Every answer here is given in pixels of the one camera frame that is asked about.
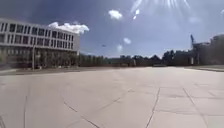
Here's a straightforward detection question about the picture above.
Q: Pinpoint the dark kerb strip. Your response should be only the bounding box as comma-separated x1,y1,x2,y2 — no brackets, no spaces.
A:
0,66,111,77

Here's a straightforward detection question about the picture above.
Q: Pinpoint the pole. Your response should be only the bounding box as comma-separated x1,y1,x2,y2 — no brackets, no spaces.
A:
31,44,36,70

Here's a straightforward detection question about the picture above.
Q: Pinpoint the dark building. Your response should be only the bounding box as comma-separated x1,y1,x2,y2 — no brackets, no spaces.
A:
189,33,224,66

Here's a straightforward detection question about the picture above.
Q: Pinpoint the pale concrete slab plaza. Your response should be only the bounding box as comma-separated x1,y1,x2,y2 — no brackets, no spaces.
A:
0,66,224,128

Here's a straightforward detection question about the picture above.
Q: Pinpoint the white multi-storey building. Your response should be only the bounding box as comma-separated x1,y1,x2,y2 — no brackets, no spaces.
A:
0,17,81,70

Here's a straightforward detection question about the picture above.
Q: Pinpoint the row of trees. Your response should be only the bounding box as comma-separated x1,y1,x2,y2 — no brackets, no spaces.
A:
78,49,201,68

